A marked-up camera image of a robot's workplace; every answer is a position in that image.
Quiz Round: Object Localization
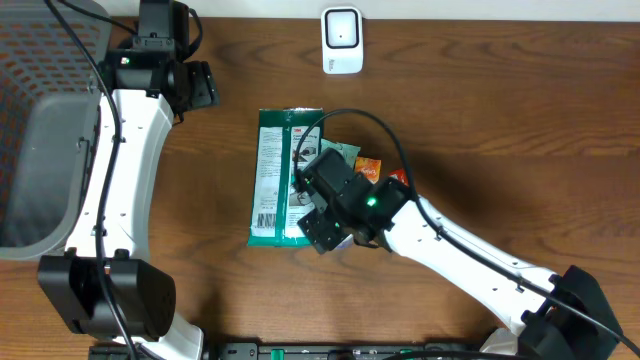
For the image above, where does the orange tissue pack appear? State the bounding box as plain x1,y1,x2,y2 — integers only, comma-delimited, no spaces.
354,156,381,184

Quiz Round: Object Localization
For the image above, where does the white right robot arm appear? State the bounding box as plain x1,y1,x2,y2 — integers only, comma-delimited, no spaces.
295,173,629,359

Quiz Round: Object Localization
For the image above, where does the red snack wrapper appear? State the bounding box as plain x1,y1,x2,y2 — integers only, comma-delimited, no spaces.
389,169,409,186

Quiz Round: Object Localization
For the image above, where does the grey plastic shopping basket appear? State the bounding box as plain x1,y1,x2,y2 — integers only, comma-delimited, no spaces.
1,1,101,261

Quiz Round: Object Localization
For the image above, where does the white lid blue jar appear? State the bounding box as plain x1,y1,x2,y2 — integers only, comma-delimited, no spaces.
335,235,354,250

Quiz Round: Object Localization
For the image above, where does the white barcode scanner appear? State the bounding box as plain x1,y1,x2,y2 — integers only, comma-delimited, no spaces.
320,6,364,75

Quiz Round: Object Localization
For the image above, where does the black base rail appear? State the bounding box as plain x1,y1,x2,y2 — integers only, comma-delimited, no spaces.
89,341,491,360

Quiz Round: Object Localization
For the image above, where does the large green 3M package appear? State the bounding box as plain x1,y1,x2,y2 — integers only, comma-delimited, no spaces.
247,108,324,248

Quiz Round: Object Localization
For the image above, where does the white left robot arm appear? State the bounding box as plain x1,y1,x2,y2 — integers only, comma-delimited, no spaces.
37,50,219,359

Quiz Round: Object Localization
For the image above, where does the light green wipes packet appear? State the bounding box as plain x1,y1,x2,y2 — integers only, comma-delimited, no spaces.
321,139,360,168

